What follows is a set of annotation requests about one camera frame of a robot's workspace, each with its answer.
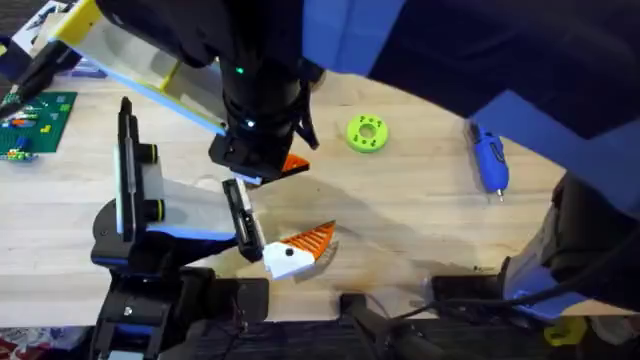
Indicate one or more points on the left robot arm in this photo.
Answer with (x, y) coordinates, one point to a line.
(145, 300)

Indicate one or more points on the green board with toy blocks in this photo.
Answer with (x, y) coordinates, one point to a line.
(45, 125)

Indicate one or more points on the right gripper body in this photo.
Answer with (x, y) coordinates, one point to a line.
(260, 105)

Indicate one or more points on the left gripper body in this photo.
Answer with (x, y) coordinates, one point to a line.
(195, 212)

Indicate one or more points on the green disc with holes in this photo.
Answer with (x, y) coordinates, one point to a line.
(356, 136)

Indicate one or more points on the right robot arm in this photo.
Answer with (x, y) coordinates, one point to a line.
(500, 45)

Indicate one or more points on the black elongated tool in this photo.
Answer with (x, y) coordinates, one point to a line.
(37, 72)

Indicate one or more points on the yellow plastic piece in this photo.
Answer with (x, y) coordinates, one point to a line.
(565, 331)

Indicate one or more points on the blue electric screwdriver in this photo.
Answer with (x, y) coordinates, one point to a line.
(491, 162)

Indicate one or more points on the upright flat wrist plate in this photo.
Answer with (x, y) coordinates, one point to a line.
(130, 55)
(127, 165)

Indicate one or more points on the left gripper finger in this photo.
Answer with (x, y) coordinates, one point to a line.
(296, 163)
(287, 262)

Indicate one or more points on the black rail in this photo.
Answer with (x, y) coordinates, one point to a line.
(310, 345)

